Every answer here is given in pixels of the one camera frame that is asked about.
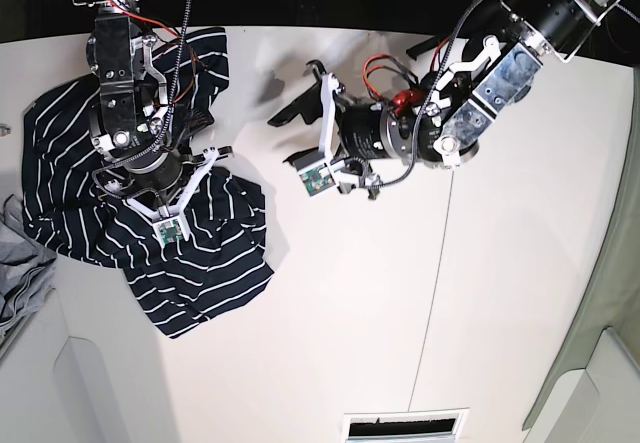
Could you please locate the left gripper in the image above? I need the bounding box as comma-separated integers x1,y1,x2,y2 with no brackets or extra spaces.
267,60,391,198

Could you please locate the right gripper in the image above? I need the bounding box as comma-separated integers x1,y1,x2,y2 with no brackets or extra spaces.
92,146,233,223

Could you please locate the navy white striped t-shirt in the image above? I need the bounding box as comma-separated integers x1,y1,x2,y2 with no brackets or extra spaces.
19,26,276,342

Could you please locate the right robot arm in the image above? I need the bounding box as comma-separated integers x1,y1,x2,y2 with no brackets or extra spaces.
72,0,221,232

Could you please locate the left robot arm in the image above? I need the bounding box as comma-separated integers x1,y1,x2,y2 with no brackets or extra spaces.
269,0,622,199

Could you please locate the grey cloth pile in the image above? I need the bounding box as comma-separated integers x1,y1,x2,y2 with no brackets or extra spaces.
1,195,57,344

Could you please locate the white floor vent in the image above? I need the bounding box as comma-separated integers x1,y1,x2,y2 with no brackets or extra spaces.
340,408,469,443

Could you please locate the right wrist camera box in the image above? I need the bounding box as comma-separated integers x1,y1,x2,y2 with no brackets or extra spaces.
152,215,191,247

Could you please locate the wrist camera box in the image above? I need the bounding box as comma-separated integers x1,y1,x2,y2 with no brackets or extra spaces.
152,215,191,247
298,161,336,196

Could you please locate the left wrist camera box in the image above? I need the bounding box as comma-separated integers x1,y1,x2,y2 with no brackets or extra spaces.
298,161,336,196

